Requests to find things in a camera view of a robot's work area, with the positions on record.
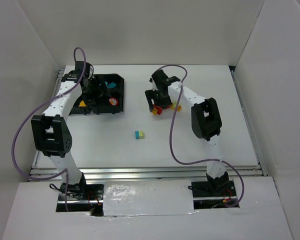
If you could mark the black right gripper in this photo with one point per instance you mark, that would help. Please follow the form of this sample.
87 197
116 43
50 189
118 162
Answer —
160 100

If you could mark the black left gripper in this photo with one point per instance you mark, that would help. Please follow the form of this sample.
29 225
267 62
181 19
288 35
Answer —
95 97

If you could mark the teal long lego brick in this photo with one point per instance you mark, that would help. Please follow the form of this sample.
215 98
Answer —
111 85

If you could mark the red long lego brick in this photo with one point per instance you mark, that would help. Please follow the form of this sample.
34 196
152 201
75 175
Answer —
158 109

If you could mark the yellow smiley face lego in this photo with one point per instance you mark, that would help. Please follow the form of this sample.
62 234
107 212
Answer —
155 111

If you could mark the red flower print lego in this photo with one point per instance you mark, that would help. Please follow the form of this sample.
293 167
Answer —
113 101

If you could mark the yellow oval lego brick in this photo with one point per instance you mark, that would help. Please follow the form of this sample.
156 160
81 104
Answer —
82 104

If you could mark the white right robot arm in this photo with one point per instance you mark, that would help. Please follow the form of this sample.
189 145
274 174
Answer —
206 125

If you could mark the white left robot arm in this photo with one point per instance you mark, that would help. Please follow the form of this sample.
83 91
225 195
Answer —
51 134

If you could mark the black four-compartment sorting tray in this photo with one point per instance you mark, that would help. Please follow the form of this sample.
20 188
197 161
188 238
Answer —
102 105

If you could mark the light green square lego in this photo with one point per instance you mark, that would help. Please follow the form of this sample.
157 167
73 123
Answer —
174 105

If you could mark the yellow flat lego plate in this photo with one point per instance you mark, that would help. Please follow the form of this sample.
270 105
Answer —
178 109

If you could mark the teal and green lego block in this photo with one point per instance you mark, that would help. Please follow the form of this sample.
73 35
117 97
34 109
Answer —
139 135

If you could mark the white cover panel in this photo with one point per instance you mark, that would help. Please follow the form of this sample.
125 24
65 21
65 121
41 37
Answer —
147 198

